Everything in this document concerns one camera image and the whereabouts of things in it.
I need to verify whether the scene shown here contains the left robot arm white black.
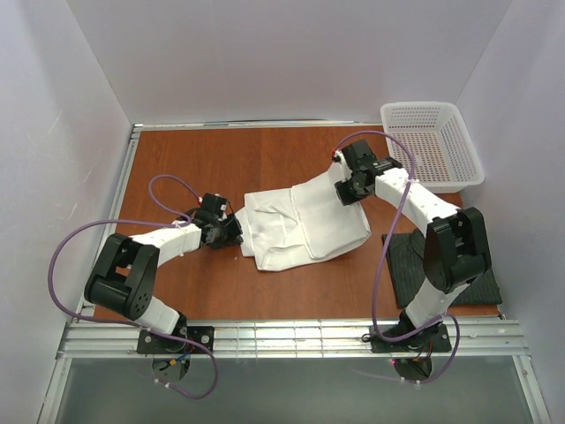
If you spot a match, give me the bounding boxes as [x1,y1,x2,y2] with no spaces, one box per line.
[84,193,243,335]

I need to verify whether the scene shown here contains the white long sleeve shirt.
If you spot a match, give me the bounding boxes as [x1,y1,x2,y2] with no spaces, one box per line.
[236,163,372,272]

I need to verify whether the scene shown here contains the dark striped folded shirt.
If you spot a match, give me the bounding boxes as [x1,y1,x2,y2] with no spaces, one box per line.
[387,229,502,308]

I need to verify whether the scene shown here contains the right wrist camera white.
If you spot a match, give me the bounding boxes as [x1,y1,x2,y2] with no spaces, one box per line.
[331,149,350,178]

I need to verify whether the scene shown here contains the white plastic basket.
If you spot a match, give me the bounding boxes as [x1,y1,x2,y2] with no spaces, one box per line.
[380,102,485,193]

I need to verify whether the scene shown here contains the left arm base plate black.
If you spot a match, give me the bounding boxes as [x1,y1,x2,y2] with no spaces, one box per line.
[136,325,215,356]

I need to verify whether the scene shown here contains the aluminium frame rail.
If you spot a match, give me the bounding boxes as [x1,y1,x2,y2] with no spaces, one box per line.
[56,121,553,424]

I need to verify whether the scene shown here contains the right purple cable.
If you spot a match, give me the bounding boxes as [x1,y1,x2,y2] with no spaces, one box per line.
[331,130,460,384]

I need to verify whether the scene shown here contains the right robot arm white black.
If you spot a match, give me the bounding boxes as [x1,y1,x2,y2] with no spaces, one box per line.
[332,140,492,345]

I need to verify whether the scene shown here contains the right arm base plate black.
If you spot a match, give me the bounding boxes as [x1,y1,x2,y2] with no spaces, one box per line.
[361,324,452,353]

